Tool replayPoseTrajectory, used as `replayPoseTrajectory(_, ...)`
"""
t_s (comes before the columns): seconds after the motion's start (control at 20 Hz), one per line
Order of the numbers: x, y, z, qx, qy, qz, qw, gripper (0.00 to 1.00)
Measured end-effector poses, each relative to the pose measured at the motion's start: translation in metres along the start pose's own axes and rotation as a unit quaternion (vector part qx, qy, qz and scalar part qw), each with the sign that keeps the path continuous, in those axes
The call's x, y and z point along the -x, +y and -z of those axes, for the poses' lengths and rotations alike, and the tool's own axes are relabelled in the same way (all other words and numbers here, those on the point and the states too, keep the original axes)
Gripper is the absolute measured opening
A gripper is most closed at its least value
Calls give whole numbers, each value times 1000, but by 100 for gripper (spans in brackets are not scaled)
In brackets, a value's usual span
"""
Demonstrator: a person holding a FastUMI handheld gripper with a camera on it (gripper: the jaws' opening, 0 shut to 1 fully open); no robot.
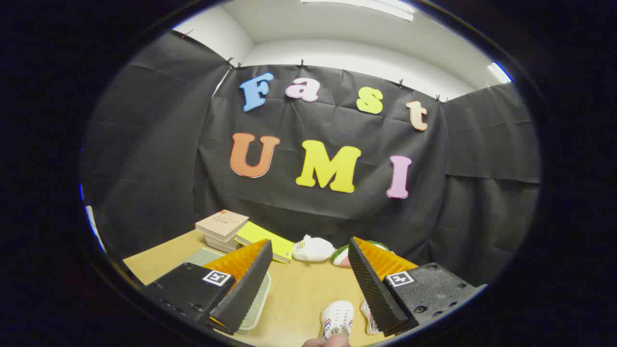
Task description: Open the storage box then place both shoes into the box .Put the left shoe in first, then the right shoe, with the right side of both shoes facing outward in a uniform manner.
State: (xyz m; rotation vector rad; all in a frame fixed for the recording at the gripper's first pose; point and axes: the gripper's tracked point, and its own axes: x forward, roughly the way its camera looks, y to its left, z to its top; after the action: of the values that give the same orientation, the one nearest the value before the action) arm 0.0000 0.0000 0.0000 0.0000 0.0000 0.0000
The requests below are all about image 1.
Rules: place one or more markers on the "dark-edged book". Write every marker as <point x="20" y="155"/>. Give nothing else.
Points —
<point x="221" y="248"/>

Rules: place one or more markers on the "cream fabric storage box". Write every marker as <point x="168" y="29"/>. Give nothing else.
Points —
<point x="260" y="301"/>

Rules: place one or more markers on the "white canvas shoe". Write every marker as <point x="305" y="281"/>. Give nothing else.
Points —
<point x="368" y="318"/>
<point x="337" y="315"/>

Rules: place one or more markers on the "white plush toy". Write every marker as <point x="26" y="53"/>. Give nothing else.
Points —
<point x="313" y="249"/>

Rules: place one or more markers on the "ceiling light panel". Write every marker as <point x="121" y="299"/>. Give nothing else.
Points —
<point x="499" y="72"/>

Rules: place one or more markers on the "white paperback book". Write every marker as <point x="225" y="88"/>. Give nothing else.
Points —
<point x="219" y="241"/>

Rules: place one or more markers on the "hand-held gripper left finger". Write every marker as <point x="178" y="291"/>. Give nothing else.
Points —
<point x="246" y="294"/>

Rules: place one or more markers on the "watermelon plush toy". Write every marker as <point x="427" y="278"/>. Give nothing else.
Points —
<point x="341" y="258"/>

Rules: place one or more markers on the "tan paperback book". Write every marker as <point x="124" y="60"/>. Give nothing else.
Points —
<point x="221" y="224"/>

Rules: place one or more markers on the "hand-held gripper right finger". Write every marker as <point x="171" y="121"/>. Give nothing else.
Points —
<point x="373" y="294"/>

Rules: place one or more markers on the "yellow book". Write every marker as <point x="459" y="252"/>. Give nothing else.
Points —
<point x="260" y="236"/>

